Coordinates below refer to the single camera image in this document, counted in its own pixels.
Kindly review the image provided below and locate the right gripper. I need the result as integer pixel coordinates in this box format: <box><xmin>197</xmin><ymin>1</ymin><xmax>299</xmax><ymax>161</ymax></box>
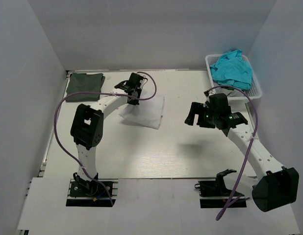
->
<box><xmin>185</xmin><ymin>102</ymin><xmax>218</xmax><ymax>129</ymax></box>

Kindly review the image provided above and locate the white t-shirt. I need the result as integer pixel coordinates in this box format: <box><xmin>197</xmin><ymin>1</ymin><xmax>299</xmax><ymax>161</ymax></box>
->
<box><xmin>119</xmin><ymin>95</ymin><xmax>165</xmax><ymax>130</ymax></box>

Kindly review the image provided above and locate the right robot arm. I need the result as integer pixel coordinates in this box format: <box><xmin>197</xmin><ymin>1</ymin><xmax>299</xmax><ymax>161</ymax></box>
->
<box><xmin>185</xmin><ymin>94</ymin><xmax>299</xmax><ymax>212</ymax></box>

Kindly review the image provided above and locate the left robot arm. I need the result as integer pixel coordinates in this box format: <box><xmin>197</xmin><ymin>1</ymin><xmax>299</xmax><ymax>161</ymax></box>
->
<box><xmin>70</xmin><ymin>73</ymin><xmax>145</xmax><ymax>195</ymax></box>

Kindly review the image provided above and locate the grey garment in basket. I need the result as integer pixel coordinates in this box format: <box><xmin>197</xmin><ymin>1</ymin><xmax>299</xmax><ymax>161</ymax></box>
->
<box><xmin>215</xmin><ymin>87</ymin><xmax>236</xmax><ymax>97</ymax></box>

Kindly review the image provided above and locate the turquoise t-shirt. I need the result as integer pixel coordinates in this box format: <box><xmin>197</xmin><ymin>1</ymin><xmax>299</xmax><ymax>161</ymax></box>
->
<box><xmin>209</xmin><ymin>49</ymin><xmax>253</xmax><ymax>91</ymax></box>

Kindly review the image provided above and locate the folded dark green t-shirt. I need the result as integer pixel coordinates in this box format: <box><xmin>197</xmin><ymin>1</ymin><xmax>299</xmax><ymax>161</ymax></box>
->
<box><xmin>66</xmin><ymin>73</ymin><xmax>105</xmax><ymax>103</ymax></box>

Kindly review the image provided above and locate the white plastic basket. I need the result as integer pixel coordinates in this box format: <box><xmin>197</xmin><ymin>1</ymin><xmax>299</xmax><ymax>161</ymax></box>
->
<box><xmin>205</xmin><ymin>54</ymin><xmax>262</xmax><ymax>103</ymax></box>

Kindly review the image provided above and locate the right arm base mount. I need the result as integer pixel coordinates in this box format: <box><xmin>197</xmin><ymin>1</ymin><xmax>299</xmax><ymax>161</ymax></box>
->
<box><xmin>194</xmin><ymin>169</ymin><xmax>237</xmax><ymax>209</ymax></box>

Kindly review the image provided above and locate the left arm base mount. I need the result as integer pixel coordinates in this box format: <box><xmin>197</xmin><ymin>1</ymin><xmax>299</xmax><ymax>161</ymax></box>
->
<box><xmin>66</xmin><ymin>172</ymin><xmax>118</xmax><ymax>208</ymax></box>

